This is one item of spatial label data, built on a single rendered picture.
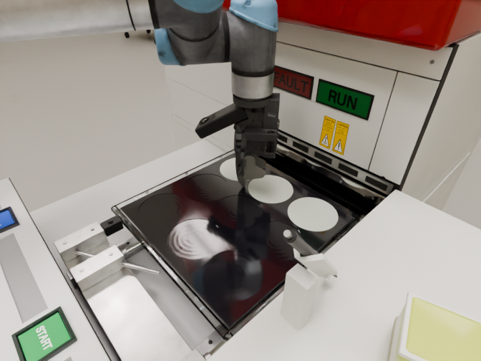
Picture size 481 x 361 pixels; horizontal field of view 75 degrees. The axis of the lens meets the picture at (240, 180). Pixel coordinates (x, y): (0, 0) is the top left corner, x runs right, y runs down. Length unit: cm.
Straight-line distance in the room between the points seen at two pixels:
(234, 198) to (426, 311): 42
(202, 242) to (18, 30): 40
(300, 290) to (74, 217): 61
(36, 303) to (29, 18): 35
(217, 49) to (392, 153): 36
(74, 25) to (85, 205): 53
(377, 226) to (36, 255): 54
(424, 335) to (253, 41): 44
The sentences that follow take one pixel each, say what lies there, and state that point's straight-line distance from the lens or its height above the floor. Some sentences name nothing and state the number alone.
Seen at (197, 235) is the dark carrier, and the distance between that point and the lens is 60.
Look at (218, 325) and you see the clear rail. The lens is 49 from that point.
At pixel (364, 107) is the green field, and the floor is 110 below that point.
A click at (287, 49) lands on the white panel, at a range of 71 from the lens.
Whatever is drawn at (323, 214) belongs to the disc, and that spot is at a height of 90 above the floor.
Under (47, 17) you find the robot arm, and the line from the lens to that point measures 42.
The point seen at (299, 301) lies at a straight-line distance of 38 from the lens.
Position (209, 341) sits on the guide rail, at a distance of 54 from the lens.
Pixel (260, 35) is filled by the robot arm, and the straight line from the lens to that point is 53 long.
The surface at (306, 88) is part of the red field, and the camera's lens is 69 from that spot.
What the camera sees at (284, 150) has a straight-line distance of 77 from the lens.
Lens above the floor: 134
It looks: 37 degrees down
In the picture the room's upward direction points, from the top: straight up
